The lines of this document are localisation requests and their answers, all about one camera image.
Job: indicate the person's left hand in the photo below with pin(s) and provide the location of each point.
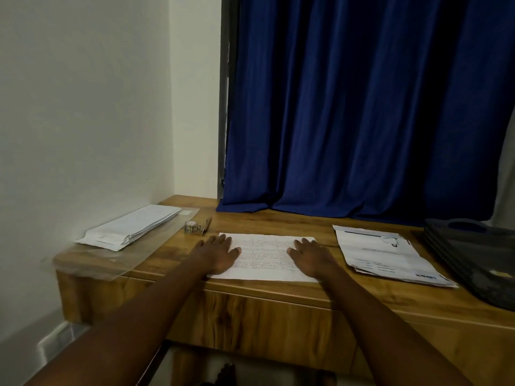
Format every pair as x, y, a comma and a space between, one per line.
217, 257

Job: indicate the white curtain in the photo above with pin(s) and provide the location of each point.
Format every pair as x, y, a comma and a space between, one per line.
506, 184

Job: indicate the stack of black trays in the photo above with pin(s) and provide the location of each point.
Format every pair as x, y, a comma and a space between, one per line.
474, 257

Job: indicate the person's right thumb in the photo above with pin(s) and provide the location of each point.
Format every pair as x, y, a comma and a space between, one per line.
292, 253

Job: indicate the dark pen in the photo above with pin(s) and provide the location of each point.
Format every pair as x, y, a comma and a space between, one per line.
207, 225

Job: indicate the person's left forearm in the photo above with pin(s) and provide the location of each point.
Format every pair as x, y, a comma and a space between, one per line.
128, 329

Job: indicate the clear tape roll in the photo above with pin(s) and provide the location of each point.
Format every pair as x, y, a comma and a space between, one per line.
192, 228

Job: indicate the stack of white envelopes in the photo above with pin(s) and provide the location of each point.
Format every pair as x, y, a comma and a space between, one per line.
128, 227

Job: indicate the blue curtain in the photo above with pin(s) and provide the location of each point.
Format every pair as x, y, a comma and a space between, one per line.
362, 108

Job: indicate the person's left thumb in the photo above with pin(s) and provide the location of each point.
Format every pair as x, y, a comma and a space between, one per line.
235, 252

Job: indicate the wooden desk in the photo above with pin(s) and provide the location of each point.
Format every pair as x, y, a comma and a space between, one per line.
281, 317

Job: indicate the white handwritten paper sheet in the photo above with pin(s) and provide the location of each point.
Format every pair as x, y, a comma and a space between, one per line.
263, 257

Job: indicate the clear plastic sleeve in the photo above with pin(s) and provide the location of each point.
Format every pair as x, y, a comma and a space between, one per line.
104, 261

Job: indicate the white printed mailer bag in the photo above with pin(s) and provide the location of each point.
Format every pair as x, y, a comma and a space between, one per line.
386, 255

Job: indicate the person's right hand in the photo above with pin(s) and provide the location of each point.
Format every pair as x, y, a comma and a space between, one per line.
314, 262

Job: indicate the person's right forearm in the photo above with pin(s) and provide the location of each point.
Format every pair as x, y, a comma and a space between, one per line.
386, 337

